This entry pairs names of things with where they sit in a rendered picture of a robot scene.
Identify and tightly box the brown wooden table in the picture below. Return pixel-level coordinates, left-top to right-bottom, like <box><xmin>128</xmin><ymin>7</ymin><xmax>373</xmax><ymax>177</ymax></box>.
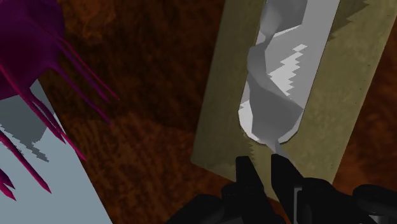
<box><xmin>38</xmin><ymin>0</ymin><xmax>397</xmax><ymax>224</ymax></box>

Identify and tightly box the magenta spiky plant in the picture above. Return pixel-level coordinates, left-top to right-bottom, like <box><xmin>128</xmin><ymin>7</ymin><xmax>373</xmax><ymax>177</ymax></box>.
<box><xmin>0</xmin><ymin>0</ymin><xmax>120</xmax><ymax>202</ymax></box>

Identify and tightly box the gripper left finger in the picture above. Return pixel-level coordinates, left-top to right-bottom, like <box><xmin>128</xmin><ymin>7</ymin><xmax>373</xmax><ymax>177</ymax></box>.
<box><xmin>165</xmin><ymin>155</ymin><xmax>287</xmax><ymax>224</ymax></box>

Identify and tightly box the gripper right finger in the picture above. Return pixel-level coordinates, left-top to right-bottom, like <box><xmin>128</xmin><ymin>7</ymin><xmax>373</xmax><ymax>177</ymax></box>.
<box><xmin>270</xmin><ymin>153</ymin><xmax>397</xmax><ymax>224</ymax></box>

